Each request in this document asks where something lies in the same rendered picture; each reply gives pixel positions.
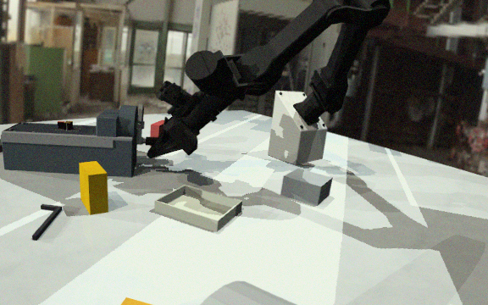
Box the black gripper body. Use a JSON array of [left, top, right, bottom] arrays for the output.
[[164, 91, 219, 156]]

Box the black l-shaped bar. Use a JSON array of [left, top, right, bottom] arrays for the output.
[[32, 204, 62, 241]]

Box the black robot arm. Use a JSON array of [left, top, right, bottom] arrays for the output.
[[156, 0, 391, 126]]

